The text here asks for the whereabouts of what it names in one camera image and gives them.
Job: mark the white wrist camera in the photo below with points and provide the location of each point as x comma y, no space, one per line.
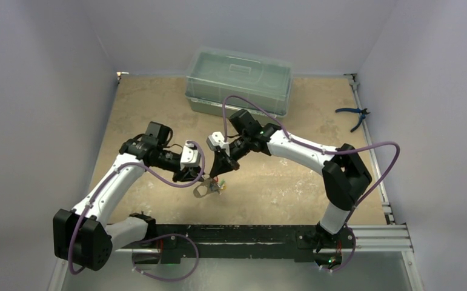
190,155
216,141

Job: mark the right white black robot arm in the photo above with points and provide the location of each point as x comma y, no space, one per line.
345,176

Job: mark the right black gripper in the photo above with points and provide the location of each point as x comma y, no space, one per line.
225,159

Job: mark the clear green plastic storage box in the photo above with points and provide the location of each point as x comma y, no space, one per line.
220,80

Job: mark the aluminium frame rail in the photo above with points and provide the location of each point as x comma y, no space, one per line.
370,238

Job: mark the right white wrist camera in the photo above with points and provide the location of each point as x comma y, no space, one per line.
216,141

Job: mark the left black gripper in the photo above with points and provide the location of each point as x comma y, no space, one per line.
187,174

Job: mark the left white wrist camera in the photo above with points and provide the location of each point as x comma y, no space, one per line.
190,155

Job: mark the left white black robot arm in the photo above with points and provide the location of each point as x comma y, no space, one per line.
83,235

